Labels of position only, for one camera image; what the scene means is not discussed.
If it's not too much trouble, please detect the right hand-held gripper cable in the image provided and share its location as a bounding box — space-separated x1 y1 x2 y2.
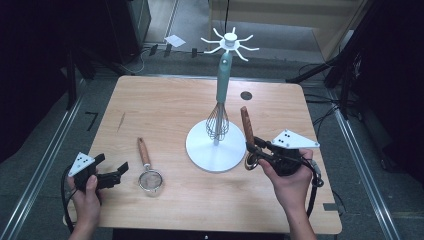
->
304 158 325 219

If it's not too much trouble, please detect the wooden-handled metal ring tool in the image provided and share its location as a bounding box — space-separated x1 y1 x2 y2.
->
240 106 264 172

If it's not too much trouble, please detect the person's right hand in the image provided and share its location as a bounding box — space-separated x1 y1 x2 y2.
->
258 148 315 213

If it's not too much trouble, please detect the white paper sheet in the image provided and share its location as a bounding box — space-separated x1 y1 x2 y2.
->
164 34 187 48

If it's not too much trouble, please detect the white utensil rack stand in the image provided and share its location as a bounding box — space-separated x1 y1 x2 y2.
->
185 27 260 173

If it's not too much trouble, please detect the white floor cable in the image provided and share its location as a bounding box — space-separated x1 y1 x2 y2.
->
121 49 147 76

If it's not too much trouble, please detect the wooden-handled mesh strainer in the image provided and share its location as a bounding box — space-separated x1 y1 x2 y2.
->
136 136 164 193

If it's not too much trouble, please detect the black floor cable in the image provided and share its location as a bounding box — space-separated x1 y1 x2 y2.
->
304 92 343 128

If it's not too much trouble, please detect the left hand-held gripper cable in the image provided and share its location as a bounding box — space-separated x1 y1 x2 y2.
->
60 164 80 234

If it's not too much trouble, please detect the black cabinet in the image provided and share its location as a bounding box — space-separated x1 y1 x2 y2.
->
105 0 152 65

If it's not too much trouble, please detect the hand-held gripper cable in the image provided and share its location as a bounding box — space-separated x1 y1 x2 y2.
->
60 164 80 234
304 158 325 219

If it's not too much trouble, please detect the black metal stand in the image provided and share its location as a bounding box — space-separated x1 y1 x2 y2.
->
64 46 88 112

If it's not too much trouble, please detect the whisk with teal handle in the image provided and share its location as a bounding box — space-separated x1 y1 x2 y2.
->
205 51 233 143

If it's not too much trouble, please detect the thin black hanging cable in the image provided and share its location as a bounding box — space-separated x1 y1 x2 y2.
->
225 0 232 34

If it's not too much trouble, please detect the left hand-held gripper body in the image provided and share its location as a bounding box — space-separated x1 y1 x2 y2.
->
68 152 122 193

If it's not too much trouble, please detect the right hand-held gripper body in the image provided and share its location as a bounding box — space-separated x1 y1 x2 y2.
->
263 129 321 178

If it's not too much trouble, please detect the metal floor rail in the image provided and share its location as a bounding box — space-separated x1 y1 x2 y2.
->
0 96 85 240
332 99 403 240

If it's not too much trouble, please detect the person's left hand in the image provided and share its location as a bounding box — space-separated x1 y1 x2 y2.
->
66 173 103 225

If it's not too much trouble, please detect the black stand leg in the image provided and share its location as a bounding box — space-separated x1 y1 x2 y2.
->
285 54 339 84

